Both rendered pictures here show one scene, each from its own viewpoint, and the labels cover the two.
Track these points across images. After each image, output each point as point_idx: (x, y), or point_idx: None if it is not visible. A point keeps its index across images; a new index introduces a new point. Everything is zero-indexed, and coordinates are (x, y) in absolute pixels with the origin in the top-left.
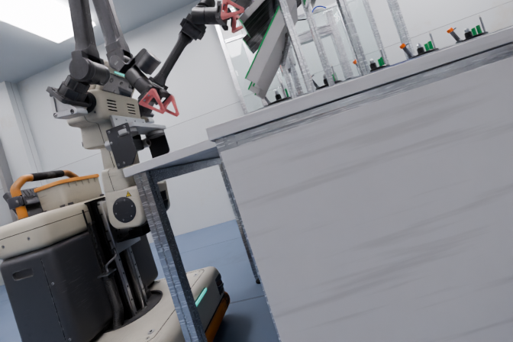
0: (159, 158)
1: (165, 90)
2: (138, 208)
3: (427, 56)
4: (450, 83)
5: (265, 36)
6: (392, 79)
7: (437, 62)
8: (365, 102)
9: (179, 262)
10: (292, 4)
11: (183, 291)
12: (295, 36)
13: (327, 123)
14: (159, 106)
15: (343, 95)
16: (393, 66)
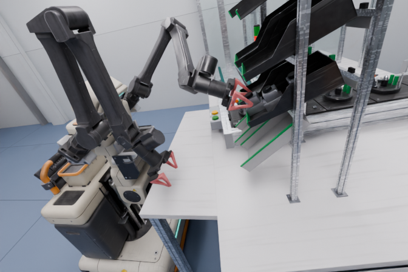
0: (167, 215)
1: (167, 153)
2: (142, 197)
3: (402, 261)
4: (405, 270)
5: (268, 144)
6: (368, 268)
7: (407, 263)
8: None
9: (176, 244)
10: (305, 127)
11: (180, 258)
12: (297, 159)
13: None
14: (167, 183)
15: (327, 271)
16: (374, 263)
